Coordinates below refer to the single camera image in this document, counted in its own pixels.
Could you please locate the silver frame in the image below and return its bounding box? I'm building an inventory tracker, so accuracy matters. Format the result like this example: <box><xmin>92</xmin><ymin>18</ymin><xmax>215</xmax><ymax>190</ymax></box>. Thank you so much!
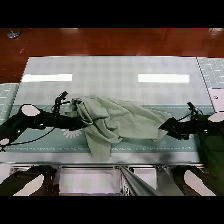
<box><xmin>0</xmin><ymin>162</ymin><xmax>224</xmax><ymax>197</ymax></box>

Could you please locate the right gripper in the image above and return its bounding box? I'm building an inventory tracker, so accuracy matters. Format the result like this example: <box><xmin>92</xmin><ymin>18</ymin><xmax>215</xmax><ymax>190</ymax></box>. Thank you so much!
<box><xmin>158</xmin><ymin>117</ymin><xmax>192</xmax><ymax>141</ymax></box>

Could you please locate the pale green shirt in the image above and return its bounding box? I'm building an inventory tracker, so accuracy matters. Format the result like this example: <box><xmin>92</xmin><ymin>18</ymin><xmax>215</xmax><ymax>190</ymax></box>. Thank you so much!
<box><xmin>65</xmin><ymin>95</ymin><xmax>173</xmax><ymax>163</ymax></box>

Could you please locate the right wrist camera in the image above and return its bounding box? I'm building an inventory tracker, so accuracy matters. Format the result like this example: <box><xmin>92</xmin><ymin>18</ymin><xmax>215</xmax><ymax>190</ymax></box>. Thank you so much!
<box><xmin>185</xmin><ymin>101</ymin><xmax>205</xmax><ymax>118</ymax></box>

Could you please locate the black cable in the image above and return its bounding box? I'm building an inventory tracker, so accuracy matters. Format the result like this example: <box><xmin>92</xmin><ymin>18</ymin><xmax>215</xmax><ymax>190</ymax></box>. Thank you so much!
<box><xmin>0</xmin><ymin>126</ymin><xmax>58</xmax><ymax>152</ymax></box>

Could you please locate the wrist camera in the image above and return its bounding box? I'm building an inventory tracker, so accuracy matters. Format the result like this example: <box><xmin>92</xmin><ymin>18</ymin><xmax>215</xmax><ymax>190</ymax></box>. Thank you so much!
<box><xmin>185</xmin><ymin>101</ymin><xmax>205</xmax><ymax>118</ymax></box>
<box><xmin>51</xmin><ymin>90</ymin><xmax>72</xmax><ymax>114</ymax></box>

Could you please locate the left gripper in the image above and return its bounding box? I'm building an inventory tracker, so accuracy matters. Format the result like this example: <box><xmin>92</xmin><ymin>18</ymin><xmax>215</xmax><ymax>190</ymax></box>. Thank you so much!
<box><xmin>63</xmin><ymin>113</ymin><xmax>90</xmax><ymax>132</ymax></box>

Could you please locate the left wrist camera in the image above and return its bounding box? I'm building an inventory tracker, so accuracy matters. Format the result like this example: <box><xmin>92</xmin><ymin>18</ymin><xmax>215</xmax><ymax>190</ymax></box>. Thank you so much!
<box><xmin>51</xmin><ymin>90</ymin><xmax>72</xmax><ymax>114</ymax></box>

